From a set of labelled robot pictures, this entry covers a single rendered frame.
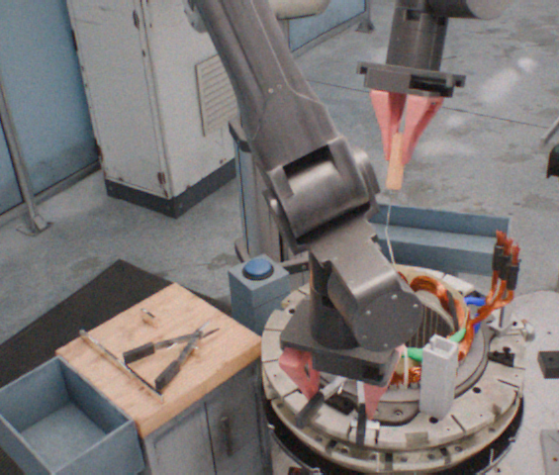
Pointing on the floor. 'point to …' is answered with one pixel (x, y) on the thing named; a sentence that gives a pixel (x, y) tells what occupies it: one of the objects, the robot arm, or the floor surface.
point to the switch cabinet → (154, 102)
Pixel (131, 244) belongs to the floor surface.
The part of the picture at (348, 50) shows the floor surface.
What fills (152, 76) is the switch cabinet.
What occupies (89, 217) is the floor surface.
